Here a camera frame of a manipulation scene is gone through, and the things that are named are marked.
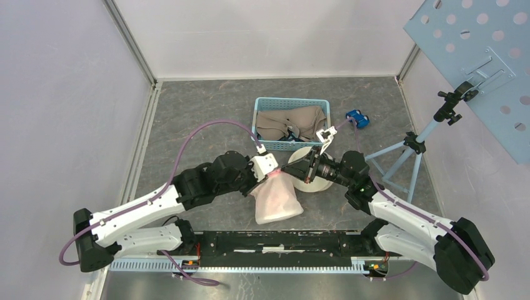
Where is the purple cable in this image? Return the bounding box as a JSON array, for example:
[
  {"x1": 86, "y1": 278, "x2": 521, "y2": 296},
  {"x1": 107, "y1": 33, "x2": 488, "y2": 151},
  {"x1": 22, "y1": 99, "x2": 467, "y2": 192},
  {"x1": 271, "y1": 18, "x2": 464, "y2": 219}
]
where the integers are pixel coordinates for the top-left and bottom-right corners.
[
  {"x1": 58, "y1": 120, "x2": 268, "y2": 288},
  {"x1": 334, "y1": 117, "x2": 490, "y2": 283}
]

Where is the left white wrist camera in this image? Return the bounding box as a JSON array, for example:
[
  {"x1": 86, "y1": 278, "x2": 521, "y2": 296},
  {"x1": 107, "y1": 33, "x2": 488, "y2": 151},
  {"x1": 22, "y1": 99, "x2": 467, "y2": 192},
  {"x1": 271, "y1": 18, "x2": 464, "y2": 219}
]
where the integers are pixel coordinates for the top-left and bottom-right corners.
[{"x1": 250, "y1": 144, "x2": 279, "y2": 183}]

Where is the white mesh laundry bag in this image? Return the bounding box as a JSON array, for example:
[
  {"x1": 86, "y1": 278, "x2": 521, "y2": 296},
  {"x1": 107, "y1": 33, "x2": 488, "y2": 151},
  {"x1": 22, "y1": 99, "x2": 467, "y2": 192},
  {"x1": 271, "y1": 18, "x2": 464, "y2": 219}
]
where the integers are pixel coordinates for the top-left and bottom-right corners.
[{"x1": 250, "y1": 170, "x2": 304, "y2": 225}]

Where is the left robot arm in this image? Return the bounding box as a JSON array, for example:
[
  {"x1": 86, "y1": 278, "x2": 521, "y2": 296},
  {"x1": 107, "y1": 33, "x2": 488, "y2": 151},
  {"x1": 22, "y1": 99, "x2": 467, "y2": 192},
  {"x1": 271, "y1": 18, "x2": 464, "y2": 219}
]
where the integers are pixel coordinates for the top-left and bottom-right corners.
[{"x1": 73, "y1": 151, "x2": 278, "y2": 273}]

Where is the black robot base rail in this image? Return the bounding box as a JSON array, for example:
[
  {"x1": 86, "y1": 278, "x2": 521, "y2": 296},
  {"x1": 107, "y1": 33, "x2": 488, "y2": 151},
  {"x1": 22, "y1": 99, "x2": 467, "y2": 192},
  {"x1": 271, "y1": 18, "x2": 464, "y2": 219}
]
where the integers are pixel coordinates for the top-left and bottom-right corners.
[{"x1": 170, "y1": 230, "x2": 387, "y2": 268}]

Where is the beige bra in basket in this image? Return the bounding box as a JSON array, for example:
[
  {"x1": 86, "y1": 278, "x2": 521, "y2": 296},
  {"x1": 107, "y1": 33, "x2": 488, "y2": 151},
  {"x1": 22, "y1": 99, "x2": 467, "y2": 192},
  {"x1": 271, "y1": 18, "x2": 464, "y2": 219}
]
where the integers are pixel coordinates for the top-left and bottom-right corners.
[{"x1": 255, "y1": 106, "x2": 328, "y2": 142}]

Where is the blue toy car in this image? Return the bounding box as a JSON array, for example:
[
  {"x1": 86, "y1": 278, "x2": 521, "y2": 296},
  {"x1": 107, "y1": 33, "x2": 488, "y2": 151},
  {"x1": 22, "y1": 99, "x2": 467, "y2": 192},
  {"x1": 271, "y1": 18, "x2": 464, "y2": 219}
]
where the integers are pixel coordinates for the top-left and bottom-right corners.
[{"x1": 345, "y1": 109, "x2": 370, "y2": 129}]

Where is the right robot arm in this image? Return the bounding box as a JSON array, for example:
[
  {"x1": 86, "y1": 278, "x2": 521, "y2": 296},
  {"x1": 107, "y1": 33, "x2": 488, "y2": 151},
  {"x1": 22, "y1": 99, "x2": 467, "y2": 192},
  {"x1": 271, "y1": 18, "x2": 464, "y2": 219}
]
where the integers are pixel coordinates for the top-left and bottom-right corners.
[{"x1": 281, "y1": 147, "x2": 495, "y2": 294}]

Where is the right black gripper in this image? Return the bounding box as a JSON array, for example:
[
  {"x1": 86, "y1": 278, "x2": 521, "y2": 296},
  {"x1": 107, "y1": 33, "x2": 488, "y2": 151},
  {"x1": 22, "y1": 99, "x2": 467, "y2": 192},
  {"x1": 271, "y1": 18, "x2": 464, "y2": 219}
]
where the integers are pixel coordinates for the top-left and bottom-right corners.
[{"x1": 281, "y1": 146, "x2": 353, "y2": 188}]

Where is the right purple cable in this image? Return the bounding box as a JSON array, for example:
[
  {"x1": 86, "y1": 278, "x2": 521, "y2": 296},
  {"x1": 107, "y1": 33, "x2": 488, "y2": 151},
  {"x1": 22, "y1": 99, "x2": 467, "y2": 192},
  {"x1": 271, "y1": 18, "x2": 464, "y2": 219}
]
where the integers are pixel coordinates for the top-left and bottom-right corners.
[{"x1": 334, "y1": 117, "x2": 490, "y2": 283}]

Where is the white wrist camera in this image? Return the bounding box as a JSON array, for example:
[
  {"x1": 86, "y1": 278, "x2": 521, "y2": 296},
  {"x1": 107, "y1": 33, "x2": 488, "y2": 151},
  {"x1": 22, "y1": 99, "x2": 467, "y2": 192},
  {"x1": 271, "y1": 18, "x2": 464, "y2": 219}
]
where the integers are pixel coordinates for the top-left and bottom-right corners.
[
  {"x1": 316, "y1": 126, "x2": 338, "y2": 155},
  {"x1": 250, "y1": 144, "x2": 279, "y2": 183}
]

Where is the blue tripod stand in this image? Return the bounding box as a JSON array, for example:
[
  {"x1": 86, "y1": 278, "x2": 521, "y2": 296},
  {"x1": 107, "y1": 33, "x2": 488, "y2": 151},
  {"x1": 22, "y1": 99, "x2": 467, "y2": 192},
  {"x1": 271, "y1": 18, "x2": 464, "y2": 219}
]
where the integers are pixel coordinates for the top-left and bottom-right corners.
[{"x1": 365, "y1": 81, "x2": 483, "y2": 203}]

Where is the blue perforated panel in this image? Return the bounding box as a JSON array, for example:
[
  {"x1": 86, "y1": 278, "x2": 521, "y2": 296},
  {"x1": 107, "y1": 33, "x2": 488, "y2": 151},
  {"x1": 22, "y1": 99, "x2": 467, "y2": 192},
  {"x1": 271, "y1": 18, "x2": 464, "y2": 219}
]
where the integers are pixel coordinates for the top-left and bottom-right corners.
[{"x1": 404, "y1": 0, "x2": 529, "y2": 164}]

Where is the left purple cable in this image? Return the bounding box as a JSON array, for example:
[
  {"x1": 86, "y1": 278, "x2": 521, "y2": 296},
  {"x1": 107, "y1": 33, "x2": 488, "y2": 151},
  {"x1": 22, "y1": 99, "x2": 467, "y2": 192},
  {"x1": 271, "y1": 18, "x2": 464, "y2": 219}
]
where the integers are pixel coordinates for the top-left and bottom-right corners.
[{"x1": 58, "y1": 120, "x2": 268, "y2": 288}]

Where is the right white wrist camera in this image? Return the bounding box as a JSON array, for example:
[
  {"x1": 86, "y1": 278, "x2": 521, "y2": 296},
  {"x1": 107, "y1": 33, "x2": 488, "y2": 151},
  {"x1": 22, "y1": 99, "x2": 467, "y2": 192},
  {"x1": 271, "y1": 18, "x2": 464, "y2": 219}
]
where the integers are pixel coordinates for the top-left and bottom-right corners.
[{"x1": 316, "y1": 126, "x2": 338, "y2": 155}]

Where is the white cable tray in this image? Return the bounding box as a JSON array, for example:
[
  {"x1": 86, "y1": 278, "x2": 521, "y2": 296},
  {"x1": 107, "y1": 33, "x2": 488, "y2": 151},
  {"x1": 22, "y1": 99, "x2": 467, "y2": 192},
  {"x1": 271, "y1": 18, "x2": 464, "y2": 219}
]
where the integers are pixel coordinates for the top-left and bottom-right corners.
[{"x1": 109, "y1": 258, "x2": 370, "y2": 275}]

